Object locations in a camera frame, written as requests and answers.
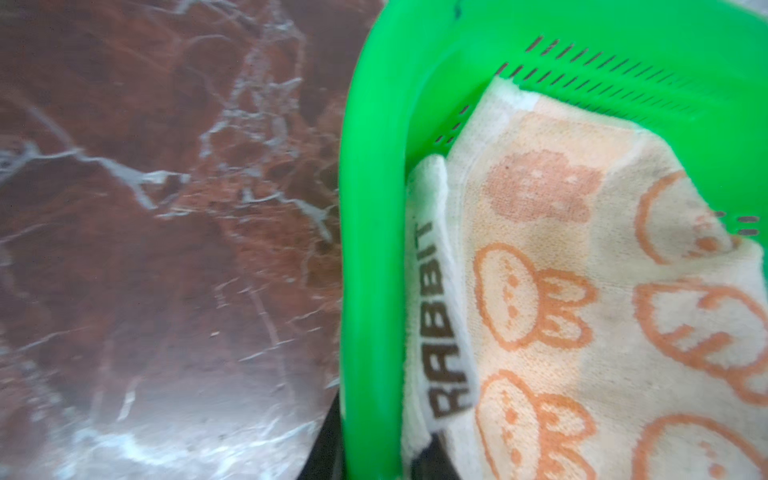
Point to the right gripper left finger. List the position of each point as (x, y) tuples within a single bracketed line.
[(326, 460)]

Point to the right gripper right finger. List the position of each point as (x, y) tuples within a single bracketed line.
[(433, 463)]

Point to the orange rabbit towel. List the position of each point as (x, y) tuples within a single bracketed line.
[(575, 310)]

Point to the green plastic basket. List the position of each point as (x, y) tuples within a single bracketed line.
[(694, 72)]

